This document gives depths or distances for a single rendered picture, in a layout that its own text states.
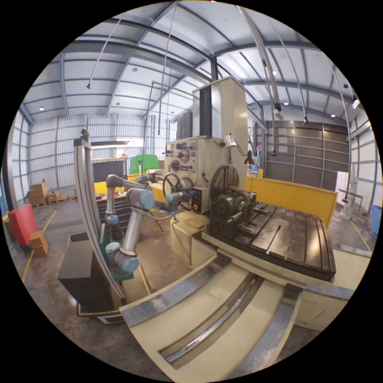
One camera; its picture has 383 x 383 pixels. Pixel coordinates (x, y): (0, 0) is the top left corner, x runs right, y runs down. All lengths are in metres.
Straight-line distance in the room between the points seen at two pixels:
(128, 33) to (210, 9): 4.10
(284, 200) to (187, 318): 3.19
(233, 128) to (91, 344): 3.24
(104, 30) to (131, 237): 8.92
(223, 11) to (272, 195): 7.67
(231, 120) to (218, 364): 2.41
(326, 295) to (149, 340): 1.49
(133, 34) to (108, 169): 7.61
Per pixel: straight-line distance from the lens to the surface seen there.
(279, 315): 1.06
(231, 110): 2.03
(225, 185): 1.50
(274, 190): 3.49
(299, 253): 1.15
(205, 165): 1.35
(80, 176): 0.90
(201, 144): 1.35
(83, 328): 2.00
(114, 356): 1.76
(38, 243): 3.43
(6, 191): 5.15
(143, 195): 0.75
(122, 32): 8.85
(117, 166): 3.07
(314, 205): 3.53
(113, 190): 1.42
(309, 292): 1.55
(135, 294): 1.55
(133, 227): 0.78
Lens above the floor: 1.60
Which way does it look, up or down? 14 degrees down
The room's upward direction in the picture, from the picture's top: 1 degrees clockwise
